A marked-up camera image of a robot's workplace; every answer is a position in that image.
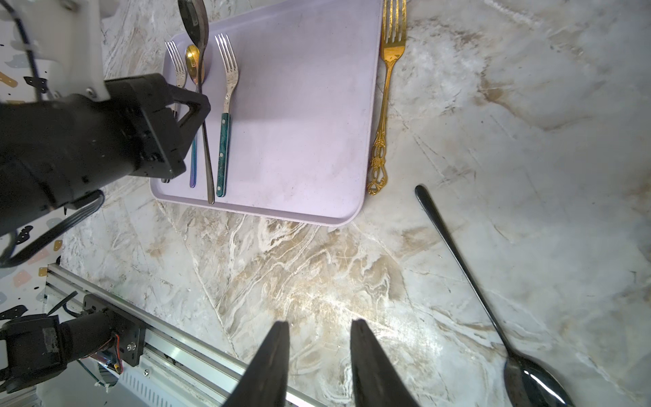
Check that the dark metal spoon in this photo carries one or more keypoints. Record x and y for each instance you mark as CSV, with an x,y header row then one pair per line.
x,y
195,20

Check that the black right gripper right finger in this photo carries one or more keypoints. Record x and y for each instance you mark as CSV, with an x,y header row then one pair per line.
x,y
375,381

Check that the grey marbled handle fork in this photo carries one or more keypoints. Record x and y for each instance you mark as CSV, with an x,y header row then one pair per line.
x,y
178,64

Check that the long black spoon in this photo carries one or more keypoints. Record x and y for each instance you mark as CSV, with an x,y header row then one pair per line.
x,y
527,383

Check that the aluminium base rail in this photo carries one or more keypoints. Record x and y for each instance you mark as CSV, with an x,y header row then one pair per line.
x,y
160,364

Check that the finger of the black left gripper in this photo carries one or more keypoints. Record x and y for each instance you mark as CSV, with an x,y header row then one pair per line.
x,y
185,129

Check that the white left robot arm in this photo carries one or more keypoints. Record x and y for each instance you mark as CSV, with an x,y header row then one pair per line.
x,y
82,132

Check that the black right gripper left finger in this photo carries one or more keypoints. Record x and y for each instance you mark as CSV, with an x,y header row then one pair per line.
x,y
265,382

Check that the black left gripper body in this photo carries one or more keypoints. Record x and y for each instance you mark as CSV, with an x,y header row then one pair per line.
x,y
150,128

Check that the lilac plastic tray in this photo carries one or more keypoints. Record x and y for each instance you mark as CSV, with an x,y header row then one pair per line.
x,y
302,109

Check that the green handle silver fork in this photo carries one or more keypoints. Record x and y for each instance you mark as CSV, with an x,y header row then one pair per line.
x,y
232,78

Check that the gold ornate fork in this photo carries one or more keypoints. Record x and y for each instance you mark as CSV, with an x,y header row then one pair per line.
x,y
394,23

